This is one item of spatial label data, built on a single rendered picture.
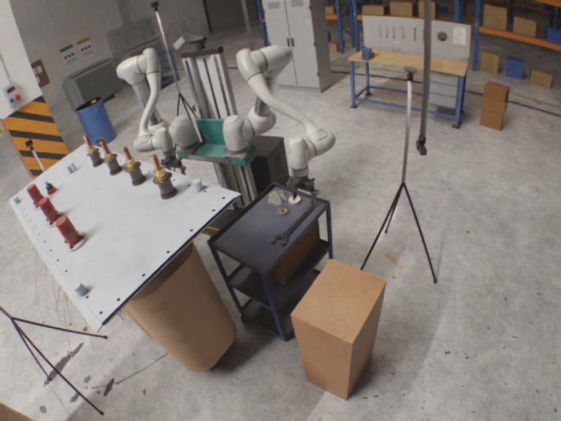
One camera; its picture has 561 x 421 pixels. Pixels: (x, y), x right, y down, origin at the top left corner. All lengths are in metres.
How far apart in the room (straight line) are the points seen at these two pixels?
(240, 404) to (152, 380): 0.72
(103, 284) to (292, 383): 1.47
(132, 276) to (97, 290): 0.15
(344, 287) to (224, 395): 1.25
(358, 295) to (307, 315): 0.24
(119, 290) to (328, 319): 0.84
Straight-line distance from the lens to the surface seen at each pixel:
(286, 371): 2.29
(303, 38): 5.95
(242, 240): 1.82
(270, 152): 2.62
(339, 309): 1.41
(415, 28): 5.48
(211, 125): 2.42
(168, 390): 2.50
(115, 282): 1.21
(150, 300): 1.52
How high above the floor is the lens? 2.12
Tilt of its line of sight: 40 degrees down
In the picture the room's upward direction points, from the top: 11 degrees counter-clockwise
